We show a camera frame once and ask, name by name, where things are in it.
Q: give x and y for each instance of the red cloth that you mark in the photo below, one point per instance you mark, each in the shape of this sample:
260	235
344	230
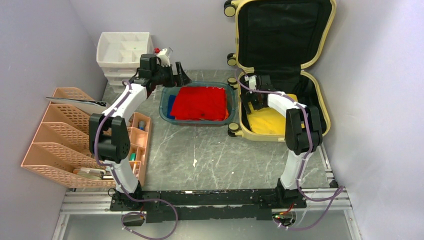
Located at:
200	103

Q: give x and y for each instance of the grey folder in organizer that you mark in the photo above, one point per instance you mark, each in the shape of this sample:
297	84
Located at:
87	106

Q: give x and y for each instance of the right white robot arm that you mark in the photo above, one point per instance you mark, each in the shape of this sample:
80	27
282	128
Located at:
302	136

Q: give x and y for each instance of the yellow cloth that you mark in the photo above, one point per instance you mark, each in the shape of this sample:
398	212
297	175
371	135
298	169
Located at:
265	121

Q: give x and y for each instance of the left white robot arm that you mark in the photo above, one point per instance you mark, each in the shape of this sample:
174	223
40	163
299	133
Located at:
109	140

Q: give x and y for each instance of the white plastic drawer unit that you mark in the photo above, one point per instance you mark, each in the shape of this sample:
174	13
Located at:
118	55

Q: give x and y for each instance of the teal plastic bin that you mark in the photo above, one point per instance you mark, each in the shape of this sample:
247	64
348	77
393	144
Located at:
232	104

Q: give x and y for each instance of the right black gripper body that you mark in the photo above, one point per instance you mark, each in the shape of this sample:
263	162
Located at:
252	97

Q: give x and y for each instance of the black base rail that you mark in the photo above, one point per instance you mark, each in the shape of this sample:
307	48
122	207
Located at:
219	204

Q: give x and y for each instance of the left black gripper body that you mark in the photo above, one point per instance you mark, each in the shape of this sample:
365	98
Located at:
163	76

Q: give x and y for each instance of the yellow hard-shell suitcase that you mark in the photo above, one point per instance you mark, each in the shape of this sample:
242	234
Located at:
282	39

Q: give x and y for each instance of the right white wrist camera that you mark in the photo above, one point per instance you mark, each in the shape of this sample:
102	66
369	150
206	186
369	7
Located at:
251	82

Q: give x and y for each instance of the grey blue capped bottle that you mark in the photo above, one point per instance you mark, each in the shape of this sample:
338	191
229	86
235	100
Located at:
141	125

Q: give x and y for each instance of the orange mesh file organizer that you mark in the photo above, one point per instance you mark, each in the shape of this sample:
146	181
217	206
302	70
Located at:
61	144

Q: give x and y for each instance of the blue cloth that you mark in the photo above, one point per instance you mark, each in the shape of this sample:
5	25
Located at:
170	104

